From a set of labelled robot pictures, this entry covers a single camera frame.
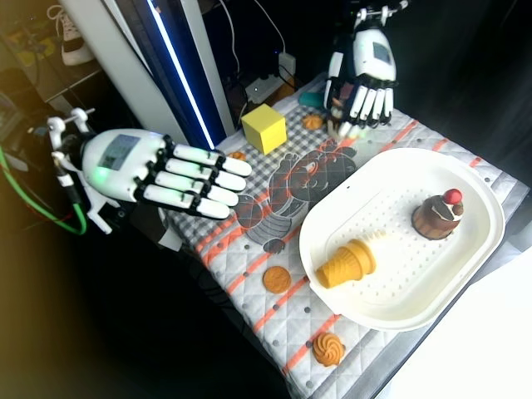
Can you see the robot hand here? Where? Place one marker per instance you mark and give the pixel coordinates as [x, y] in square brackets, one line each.
[120, 166]
[374, 54]

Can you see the chocolate cupcake with strawberry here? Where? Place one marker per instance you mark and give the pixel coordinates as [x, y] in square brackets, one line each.
[345, 131]

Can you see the chocolate cupcake with cherry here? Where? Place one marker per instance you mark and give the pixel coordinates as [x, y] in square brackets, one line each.
[436, 220]

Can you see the toy ice cream cone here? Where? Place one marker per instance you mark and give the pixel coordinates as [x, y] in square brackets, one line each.
[345, 262]

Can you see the white perforated tray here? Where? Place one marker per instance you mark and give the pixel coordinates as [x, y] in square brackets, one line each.
[395, 270]

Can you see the teal block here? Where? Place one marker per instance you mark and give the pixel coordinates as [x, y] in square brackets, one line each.
[309, 99]

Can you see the white plug adapter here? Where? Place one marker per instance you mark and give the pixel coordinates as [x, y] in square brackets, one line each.
[287, 62]

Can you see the orange swirl butter cookie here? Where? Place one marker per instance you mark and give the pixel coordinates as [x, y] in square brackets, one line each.
[328, 349]
[312, 121]

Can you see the white column with blue light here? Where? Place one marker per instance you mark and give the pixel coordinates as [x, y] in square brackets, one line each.
[124, 62]

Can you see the toy pretzel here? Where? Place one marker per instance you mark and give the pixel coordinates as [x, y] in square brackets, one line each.
[237, 156]

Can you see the white power strip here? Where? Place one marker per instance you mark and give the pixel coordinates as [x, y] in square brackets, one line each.
[262, 89]

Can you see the white sneaker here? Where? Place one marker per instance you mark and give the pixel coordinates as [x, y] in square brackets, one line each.
[72, 45]

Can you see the yellow block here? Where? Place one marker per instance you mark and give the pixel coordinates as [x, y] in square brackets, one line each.
[264, 131]

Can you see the grey quilt with printed bear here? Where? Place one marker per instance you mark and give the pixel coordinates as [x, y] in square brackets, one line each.
[232, 266]

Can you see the round orange biscuit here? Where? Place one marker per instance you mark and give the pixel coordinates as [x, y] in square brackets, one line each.
[277, 279]

